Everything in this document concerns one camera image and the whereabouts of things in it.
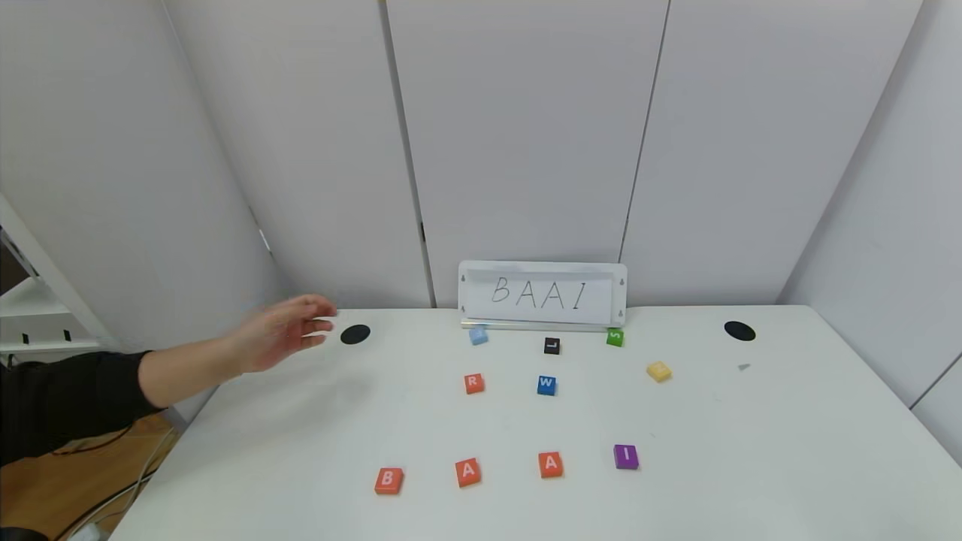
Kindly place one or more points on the bare person hand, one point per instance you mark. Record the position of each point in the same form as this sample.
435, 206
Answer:
274, 334

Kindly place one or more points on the orange block letter B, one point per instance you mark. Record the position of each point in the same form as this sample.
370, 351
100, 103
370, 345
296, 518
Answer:
388, 481

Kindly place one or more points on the orange block letter A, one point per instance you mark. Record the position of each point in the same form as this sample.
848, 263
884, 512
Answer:
551, 464
467, 472

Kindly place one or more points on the purple block letter I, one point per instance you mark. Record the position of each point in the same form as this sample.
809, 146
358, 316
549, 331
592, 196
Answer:
626, 457

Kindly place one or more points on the person forearm black sleeve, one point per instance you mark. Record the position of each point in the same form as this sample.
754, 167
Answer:
75, 398

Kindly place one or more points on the white BAAI sign board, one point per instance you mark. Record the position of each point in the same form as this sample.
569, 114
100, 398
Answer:
541, 294

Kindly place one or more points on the black table grommet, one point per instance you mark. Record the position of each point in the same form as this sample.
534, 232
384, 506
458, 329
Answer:
355, 334
739, 330

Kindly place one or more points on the light blue letter block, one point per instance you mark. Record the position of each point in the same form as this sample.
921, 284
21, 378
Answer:
479, 336

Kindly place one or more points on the orange block letter R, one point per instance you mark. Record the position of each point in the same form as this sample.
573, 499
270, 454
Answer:
474, 383

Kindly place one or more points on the white power strip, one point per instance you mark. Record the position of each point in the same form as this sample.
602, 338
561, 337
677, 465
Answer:
84, 533

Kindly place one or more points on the blue block letter W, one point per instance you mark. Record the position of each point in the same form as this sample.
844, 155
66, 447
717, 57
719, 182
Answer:
546, 385

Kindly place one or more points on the black block letter L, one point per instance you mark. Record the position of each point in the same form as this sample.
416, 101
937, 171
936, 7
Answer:
552, 346

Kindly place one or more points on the green block letter S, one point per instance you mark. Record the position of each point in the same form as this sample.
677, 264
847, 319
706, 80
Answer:
615, 336

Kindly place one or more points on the yellow letter block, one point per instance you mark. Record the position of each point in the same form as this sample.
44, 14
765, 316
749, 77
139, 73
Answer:
659, 371

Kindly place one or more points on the white wall panel bracket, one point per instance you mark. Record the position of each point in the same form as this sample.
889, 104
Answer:
264, 240

